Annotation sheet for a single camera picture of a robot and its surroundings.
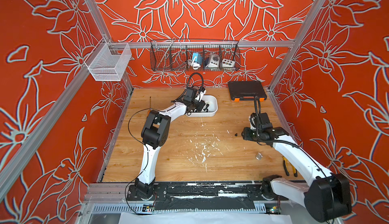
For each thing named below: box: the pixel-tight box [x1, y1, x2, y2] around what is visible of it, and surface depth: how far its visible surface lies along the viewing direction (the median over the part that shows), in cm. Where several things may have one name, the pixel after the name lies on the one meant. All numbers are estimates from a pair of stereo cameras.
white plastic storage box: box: [185, 94, 218, 118], surface depth 106 cm
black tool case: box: [227, 81, 267, 102], surface depth 117 cm
